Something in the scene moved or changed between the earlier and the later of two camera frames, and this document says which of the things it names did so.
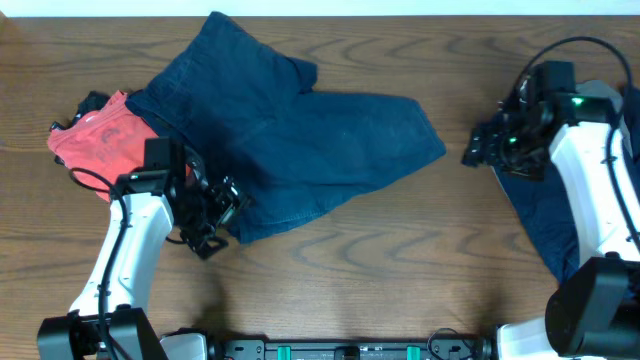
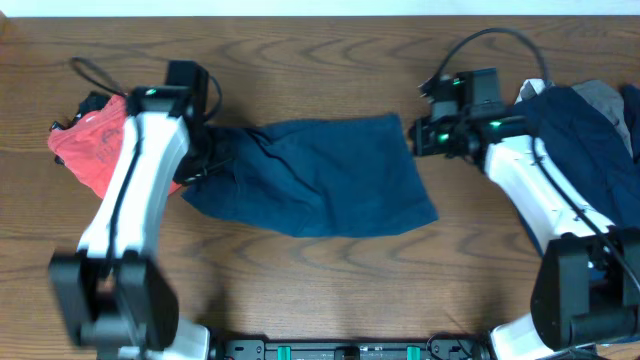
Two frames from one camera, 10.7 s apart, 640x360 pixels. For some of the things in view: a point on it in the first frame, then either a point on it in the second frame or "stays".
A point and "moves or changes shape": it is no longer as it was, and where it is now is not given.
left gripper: x=216 y=214 to x=198 y=163
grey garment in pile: x=599 y=88 stays
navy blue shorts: x=246 y=108 moves or changes shape
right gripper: x=485 y=147 to x=418 y=141
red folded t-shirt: x=109 y=142 stays
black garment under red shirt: x=94 y=101 stays
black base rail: x=434 y=349 stays
